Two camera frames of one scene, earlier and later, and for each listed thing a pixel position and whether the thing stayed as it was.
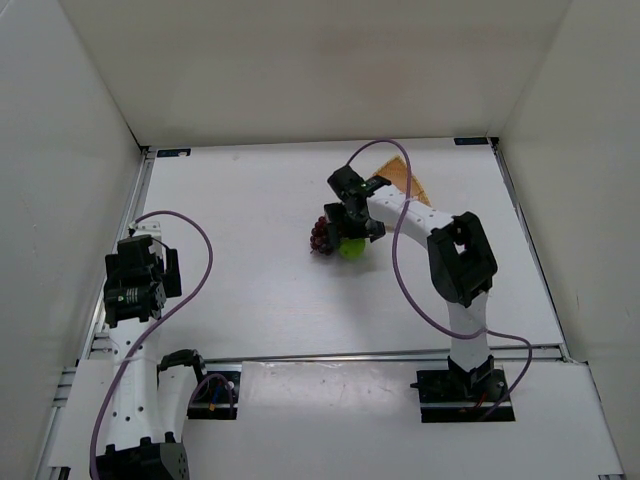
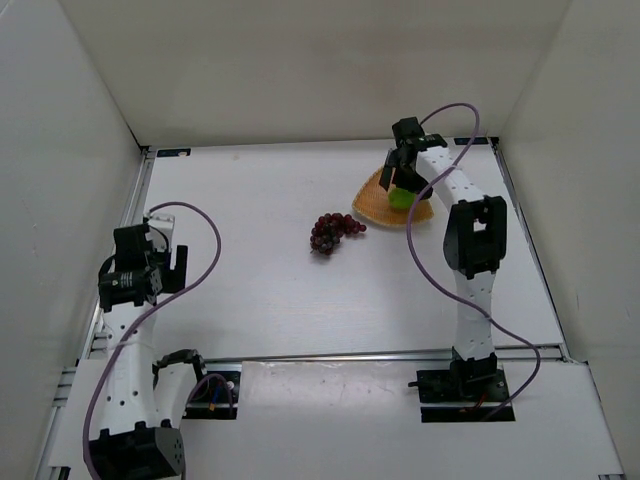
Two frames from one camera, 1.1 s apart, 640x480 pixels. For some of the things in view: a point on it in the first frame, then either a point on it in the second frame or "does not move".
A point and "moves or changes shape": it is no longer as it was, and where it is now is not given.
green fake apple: x=352 y=249 moves or changes shape
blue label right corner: x=470 y=140 does not move
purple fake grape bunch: x=318 y=239 does not move
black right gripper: x=350 y=226 → x=405 y=167
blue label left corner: x=173 y=152 does not move
